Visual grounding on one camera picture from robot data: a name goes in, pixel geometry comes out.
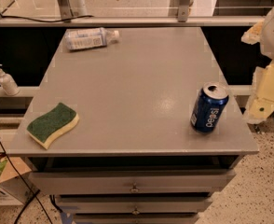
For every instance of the white pump soap dispenser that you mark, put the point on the white pump soap dispenser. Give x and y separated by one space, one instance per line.
7 83

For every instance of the middle grey drawer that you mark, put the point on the middle grey drawer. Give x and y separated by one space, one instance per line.
133 204

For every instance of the clear plastic water bottle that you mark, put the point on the clear plastic water bottle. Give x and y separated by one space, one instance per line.
90 38

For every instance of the green yellow sponge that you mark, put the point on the green yellow sponge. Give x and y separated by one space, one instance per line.
50 126

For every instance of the grey drawer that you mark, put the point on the grey drawer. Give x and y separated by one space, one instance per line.
132 182
133 204
137 219

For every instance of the top grey drawer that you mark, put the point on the top grey drawer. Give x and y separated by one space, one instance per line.
132 182

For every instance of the grey metal frame post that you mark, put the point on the grey metal frame post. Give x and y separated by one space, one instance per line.
65 9

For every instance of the blue pepsi can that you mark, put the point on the blue pepsi can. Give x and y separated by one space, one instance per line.
208 108

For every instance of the bottom grey drawer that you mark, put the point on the bottom grey drawer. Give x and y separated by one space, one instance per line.
137 219

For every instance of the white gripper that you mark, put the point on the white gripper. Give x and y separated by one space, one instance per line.
261 102

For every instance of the cardboard box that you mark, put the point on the cardboard box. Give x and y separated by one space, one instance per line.
13 191

